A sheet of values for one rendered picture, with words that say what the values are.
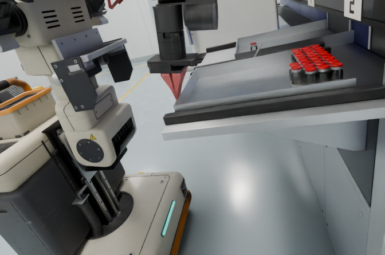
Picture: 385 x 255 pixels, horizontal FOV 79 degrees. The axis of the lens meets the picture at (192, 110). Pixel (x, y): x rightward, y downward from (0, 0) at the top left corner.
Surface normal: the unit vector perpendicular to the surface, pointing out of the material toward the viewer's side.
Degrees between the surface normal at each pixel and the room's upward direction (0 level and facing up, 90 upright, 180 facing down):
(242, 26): 90
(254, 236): 0
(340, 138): 90
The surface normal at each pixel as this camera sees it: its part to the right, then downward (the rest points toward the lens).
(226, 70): -0.19, 0.46
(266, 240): -0.25, -0.88
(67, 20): 0.97, -0.01
